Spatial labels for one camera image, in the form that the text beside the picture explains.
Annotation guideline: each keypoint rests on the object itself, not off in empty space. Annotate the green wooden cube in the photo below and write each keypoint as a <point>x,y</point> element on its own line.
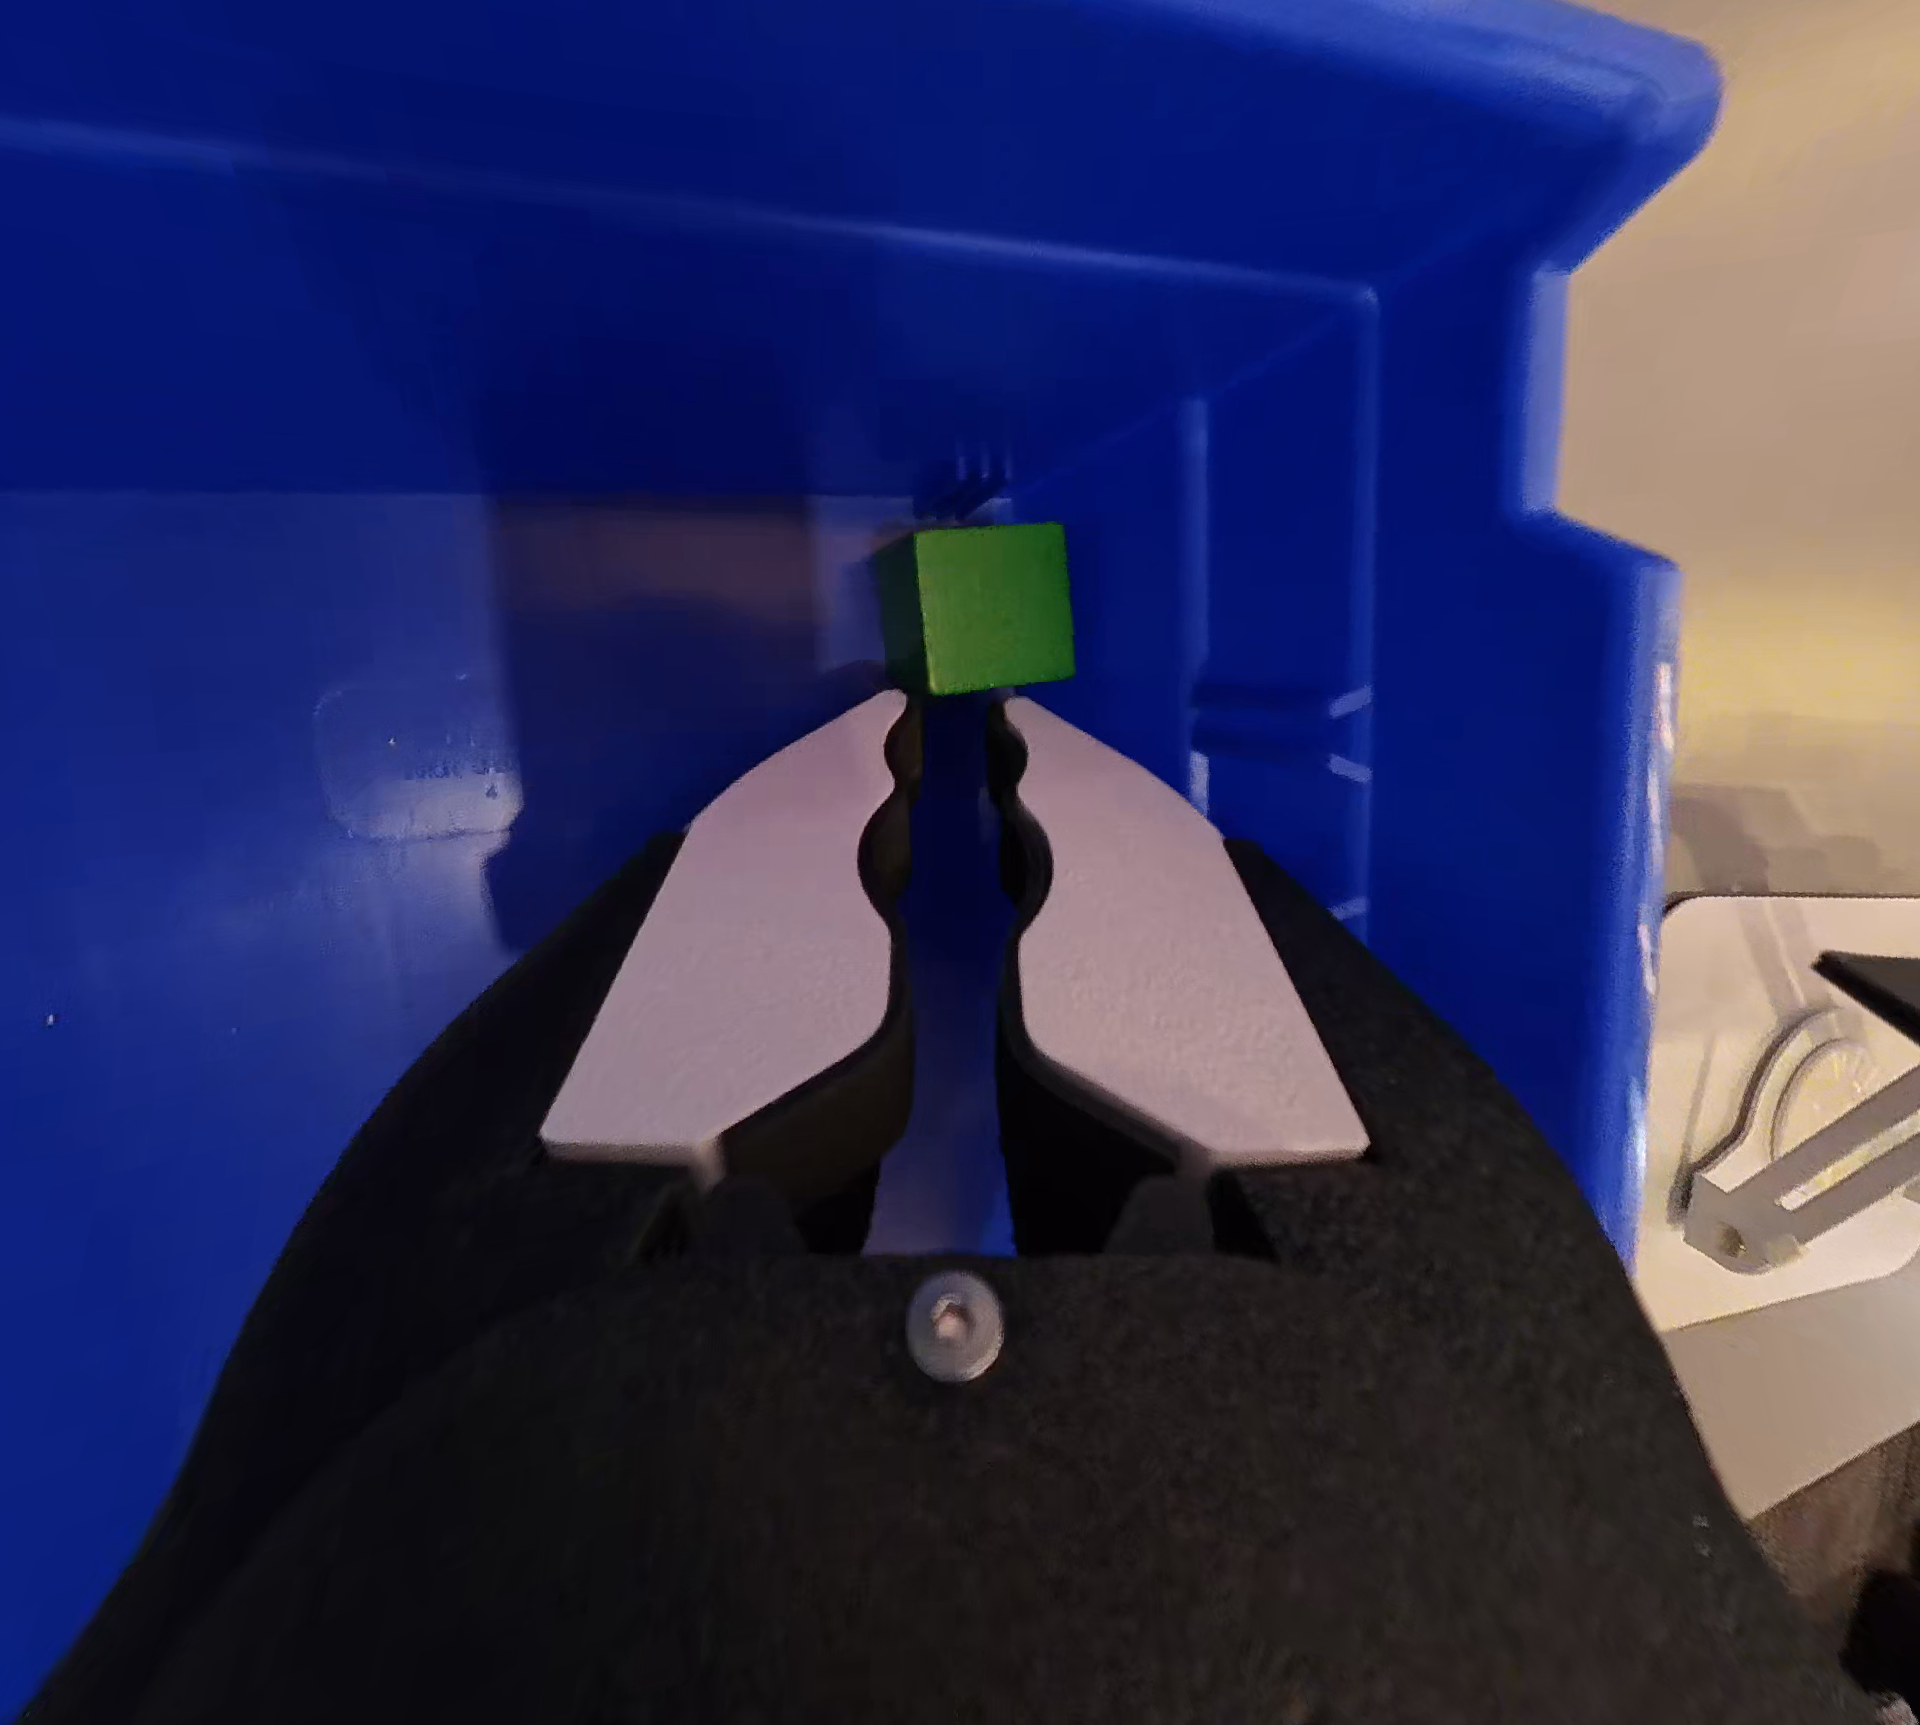
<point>991,608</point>

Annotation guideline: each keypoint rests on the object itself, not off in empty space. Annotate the blue plastic bin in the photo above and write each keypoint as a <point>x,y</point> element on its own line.
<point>451,332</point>

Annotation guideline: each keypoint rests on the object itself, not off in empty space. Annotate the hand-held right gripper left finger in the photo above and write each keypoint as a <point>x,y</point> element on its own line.
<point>734,992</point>

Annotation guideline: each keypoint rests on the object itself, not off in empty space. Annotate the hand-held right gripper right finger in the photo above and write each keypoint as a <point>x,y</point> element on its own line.
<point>1185,992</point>

